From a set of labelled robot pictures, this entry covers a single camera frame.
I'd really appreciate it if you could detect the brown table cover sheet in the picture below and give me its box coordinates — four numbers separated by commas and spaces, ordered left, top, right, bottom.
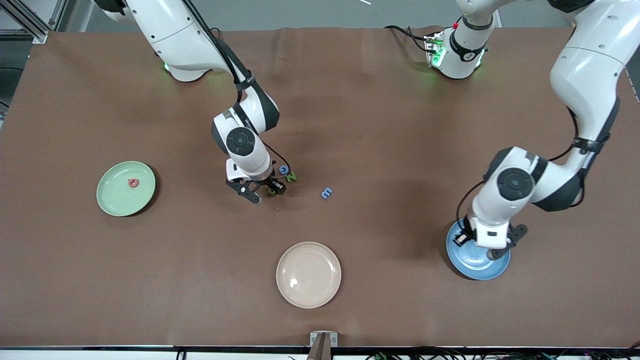
0, 26, 640, 348

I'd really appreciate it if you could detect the silver aluminium frame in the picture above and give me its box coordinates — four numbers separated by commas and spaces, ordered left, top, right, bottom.
0, 0, 68, 45

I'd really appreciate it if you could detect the blue round plate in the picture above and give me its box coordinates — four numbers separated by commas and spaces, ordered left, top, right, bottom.
445, 215, 512, 281

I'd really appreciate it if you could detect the beige round plate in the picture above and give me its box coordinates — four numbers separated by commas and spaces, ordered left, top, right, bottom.
276, 241, 342, 309

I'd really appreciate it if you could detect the green round plate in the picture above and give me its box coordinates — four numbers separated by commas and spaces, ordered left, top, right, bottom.
96, 160, 157, 218

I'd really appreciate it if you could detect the metal camera pole bracket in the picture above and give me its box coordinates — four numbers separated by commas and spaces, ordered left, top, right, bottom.
309, 331, 339, 360

